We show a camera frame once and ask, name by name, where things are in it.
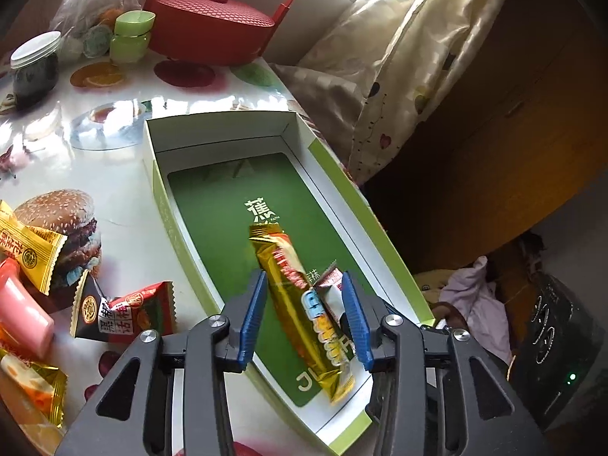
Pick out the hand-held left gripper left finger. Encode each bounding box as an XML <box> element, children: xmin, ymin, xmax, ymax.
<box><xmin>56</xmin><ymin>270</ymin><xmax>269</xmax><ymax>456</ymax></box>

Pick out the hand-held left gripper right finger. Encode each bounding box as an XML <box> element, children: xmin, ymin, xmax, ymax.
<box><xmin>339</xmin><ymin>271</ymin><xmax>552</xmax><ymax>456</ymax></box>

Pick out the small white red snack packet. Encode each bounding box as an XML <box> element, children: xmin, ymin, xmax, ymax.
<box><xmin>316</xmin><ymin>260</ymin><xmax>350</xmax><ymax>324</ymax></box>

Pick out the gold foil snack bar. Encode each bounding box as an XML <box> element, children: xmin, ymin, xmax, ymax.
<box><xmin>248</xmin><ymin>222</ymin><xmax>356</xmax><ymax>404</ymax></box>

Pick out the green and white cardboard box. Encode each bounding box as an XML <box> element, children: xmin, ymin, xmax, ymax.
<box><xmin>142</xmin><ymin>110</ymin><xmax>435</xmax><ymax>443</ymax></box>

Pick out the red and black snack packet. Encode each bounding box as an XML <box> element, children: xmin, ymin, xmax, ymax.
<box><xmin>70</xmin><ymin>270</ymin><xmax>177</xmax><ymax>344</ymax></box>

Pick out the yellow snack packet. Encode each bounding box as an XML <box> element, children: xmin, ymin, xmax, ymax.
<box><xmin>0</xmin><ymin>199</ymin><xmax>67</xmax><ymax>295</ymax></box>

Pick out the lilac cloth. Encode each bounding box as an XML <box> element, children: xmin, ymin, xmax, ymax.
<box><xmin>439</xmin><ymin>255</ymin><xmax>514</xmax><ymax>366</ymax></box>

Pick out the black appliance with green light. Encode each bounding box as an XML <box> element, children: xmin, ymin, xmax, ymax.
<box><xmin>513</xmin><ymin>271</ymin><xmax>608</xmax><ymax>433</ymax></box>

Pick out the gold orange snack packet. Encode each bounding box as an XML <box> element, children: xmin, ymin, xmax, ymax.
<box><xmin>0</xmin><ymin>348</ymin><xmax>68</xmax><ymax>431</ymax></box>

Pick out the wooden wardrobe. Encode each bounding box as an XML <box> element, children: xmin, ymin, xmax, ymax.
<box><xmin>361</xmin><ymin>0</ymin><xmax>608</xmax><ymax>271</ymax></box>

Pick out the cream patterned curtain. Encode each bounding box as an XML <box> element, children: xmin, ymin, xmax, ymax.
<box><xmin>299</xmin><ymin>0</ymin><xmax>523</xmax><ymax>186</ymax></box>

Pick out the light green jar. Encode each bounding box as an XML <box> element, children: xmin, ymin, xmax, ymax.
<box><xmin>110</xmin><ymin>9</ymin><xmax>157</xmax><ymax>63</ymax></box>

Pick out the glass jar with white lid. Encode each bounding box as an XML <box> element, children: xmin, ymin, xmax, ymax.
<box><xmin>9</xmin><ymin>31</ymin><xmax>63</xmax><ymax>111</ymax></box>

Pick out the red lidded basket with handle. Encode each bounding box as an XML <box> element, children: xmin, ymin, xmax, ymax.
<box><xmin>142</xmin><ymin>0</ymin><xmax>328</xmax><ymax>67</ymax></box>

